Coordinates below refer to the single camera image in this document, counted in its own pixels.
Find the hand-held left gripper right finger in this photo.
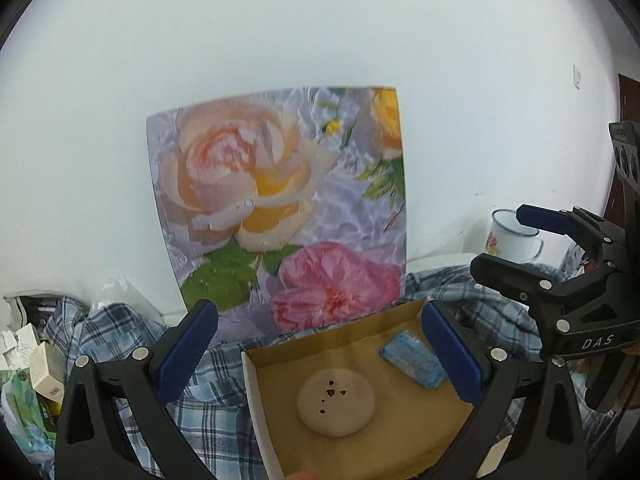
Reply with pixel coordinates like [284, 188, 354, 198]
[420, 300, 587, 480]

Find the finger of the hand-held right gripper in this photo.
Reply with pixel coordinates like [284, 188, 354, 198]
[470, 252, 603, 335]
[516, 203, 627, 272]

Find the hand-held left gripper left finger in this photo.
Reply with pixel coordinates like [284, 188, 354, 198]
[54, 299, 221, 480]

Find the floral lid cardboard box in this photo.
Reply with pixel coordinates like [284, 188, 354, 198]
[146, 86, 483, 480]

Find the white enamel floral mug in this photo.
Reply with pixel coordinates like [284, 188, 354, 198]
[482, 209, 545, 265]

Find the blue tissue packet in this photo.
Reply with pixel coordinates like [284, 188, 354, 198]
[378, 329, 447, 388]

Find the blue plaid shirt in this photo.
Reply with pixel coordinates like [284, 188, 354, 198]
[45, 264, 616, 480]

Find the clear plastic bag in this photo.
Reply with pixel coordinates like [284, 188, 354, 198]
[90, 275, 167, 322]

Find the small beige carton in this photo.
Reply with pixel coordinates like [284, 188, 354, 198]
[27, 342, 67, 402]

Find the brown wooden door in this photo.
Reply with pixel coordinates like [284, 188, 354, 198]
[602, 74, 640, 221]

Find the small white carton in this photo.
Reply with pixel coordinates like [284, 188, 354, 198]
[0, 324, 40, 367]

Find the green printed packet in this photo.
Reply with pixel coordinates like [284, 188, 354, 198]
[0, 370, 60, 466]

